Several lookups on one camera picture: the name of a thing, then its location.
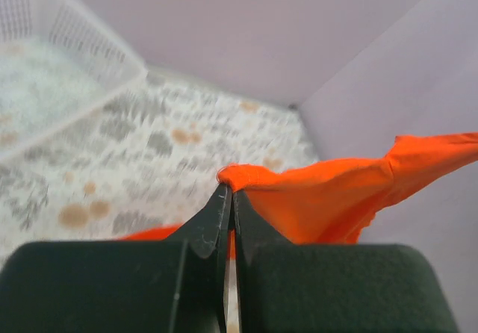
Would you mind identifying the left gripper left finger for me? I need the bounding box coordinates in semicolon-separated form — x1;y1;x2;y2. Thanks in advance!
1;185;232;332

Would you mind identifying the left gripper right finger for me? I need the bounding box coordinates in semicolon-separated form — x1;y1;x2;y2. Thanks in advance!
233;191;458;332

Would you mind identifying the orange t-shirt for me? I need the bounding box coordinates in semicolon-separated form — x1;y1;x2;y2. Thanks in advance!
119;132;478;259

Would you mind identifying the floral patterned table mat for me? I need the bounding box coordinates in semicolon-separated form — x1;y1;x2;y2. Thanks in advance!
1;67;319;262

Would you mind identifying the white plastic basket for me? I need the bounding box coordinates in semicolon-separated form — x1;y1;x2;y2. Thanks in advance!
1;0;146;160

